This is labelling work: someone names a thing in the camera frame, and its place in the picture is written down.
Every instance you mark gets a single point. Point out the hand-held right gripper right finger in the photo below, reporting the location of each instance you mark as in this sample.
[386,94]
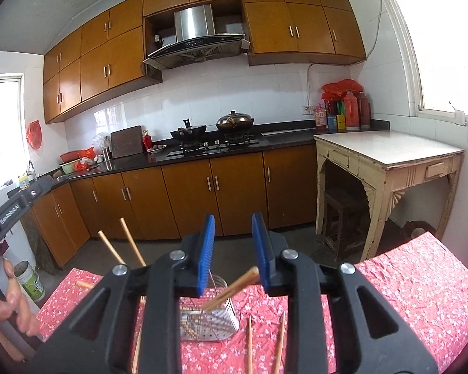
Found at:
[263,257]

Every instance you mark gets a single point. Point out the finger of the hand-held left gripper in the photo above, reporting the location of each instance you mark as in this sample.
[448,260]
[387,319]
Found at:
[37,191]

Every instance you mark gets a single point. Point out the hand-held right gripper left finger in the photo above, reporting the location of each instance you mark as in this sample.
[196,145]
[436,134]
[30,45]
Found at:
[204,257]

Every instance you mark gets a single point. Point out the person's left hand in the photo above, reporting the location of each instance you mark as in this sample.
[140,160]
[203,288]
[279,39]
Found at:
[19,311]

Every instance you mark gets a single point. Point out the yellow dish soap bottle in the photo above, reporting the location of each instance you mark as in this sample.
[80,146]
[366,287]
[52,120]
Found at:
[23,182]

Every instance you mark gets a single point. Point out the metal faucet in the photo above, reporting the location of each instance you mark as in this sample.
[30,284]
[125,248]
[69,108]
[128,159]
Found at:
[32,167]

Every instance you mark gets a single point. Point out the brown potatoes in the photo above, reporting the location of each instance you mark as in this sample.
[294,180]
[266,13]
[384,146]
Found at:
[57,173]

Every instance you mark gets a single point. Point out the green plastic basin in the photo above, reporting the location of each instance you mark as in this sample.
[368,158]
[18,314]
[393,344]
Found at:
[68,168]

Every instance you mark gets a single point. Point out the red plastic basin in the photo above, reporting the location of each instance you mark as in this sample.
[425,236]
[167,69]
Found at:
[69,156]

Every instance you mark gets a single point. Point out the red plastic bag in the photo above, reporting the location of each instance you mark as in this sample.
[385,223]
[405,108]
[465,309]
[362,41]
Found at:
[85,156]
[34,134]
[341,87]

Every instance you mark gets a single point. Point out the aluminium framed window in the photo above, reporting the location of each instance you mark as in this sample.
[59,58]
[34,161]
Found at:
[2,132]

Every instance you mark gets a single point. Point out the tin can with green label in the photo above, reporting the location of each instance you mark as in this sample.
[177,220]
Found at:
[31,284]

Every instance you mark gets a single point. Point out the wooden base cabinets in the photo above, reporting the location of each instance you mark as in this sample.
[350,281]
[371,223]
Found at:
[234,187]

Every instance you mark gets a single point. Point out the steel canister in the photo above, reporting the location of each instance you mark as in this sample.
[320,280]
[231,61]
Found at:
[107,154]

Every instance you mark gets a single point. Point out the white plastic bag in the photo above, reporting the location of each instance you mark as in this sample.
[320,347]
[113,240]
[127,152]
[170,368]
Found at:
[101,140]

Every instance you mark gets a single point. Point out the dark wooden stool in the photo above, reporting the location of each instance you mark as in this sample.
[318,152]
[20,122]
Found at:
[343,202]

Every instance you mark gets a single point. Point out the dark brown cutting board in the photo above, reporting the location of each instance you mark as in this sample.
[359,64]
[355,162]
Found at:
[126,142]

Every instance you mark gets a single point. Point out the black gas stove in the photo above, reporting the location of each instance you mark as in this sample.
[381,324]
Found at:
[202,150]

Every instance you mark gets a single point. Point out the white plate with food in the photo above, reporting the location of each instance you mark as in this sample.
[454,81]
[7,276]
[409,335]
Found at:
[156,149]

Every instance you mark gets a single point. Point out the red bottle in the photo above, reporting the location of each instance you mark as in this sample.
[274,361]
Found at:
[147,142]

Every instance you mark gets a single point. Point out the black kitchen countertop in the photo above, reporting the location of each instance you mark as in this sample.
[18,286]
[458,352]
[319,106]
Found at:
[280,136]

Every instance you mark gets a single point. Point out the black wok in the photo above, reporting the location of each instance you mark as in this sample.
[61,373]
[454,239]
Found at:
[188,132]

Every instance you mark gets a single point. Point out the wok with dark lid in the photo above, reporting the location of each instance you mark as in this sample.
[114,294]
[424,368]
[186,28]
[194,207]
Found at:
[234,122]

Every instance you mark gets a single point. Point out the red floral tablecloth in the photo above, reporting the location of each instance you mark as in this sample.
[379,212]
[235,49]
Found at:
[405,280]

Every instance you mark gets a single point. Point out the bottle with pink label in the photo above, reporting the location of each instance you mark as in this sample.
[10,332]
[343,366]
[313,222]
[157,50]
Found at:
[321,119]

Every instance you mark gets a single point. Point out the blue box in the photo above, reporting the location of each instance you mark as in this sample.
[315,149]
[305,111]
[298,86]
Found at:
[331,122]

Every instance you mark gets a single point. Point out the dark round object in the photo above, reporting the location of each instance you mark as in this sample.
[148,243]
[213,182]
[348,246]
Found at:
[416,230]

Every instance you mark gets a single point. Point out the yellow box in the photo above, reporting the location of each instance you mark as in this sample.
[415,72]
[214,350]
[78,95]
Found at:
[341,121]

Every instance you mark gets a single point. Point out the cream wooden side table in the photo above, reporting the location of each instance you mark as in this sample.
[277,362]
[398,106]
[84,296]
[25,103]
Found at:
[382,148]

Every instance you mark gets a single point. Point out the dark red thermos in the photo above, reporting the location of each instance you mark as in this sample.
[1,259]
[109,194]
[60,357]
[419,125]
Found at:
[364,111]

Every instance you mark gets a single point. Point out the steel range hood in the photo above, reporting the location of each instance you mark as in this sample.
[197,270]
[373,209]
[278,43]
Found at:
[193,23]

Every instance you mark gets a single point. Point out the white cup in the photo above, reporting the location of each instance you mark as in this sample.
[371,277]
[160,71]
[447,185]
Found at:
[458,117]

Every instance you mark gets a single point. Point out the white framed window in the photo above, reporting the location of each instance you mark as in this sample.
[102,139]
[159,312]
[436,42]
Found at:
[444,46]

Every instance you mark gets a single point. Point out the wooden wall cabinets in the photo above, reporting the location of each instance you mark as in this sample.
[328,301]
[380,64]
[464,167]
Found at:
[101,66]

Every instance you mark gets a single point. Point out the wall socket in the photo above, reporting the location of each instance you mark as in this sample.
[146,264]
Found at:
[306,110]

